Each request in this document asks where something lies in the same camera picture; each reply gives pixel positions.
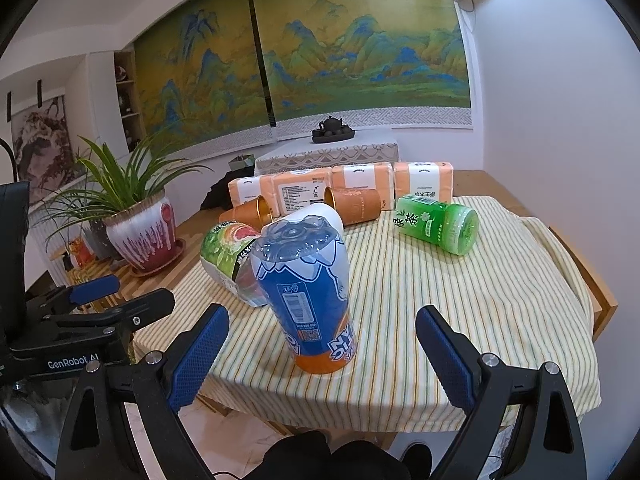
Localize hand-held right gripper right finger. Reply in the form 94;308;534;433
415;305;588;480

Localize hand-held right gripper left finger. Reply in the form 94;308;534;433
55;302;231;480

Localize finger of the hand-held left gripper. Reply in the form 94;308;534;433
10;287;177;361
22;275;122;318

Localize blue orange plastic bottle cup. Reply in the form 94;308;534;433
250;214;355;376

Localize green grapefruit label bottle cup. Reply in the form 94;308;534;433
200;220;266;308

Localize green tea label bottle cup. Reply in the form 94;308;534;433
394;194;480;256

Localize orange paper cup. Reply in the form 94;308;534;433
218;196;273;226
324;186;388;226

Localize white cup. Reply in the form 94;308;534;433
277;203;345;235

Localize small red ornament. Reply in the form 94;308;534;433
72;242;96;268

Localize small grey plant pot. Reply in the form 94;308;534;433
82;220;121;261

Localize brown plant saucer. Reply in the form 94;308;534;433
131;237;187;278

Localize striped yellow tablecloth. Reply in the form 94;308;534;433
131;195;603;433

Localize potted green plant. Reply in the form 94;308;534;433
37;120;216;273

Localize ink painting scroll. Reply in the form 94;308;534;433
10;95;88;201

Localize dark cloth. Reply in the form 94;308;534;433
200;178;241;212

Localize orange tissue packet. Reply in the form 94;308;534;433
393;161;455;198
332;164;393;198
228;176;273;209
270;170;333;216

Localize person's dark trousers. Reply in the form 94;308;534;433
250;430;433;480

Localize green paper bag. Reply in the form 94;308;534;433
227;154;256;176

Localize wooden table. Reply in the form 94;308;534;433
175;170;618;451

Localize small table with patterned cloth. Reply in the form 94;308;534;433
254;130;401;178

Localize dark tea tray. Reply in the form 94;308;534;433
311;127;356;145

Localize wooden wall shelf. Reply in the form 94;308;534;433
112;50;146;153

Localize landscape wall painting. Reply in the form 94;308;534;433
247;0;473;141
134;0;276;158

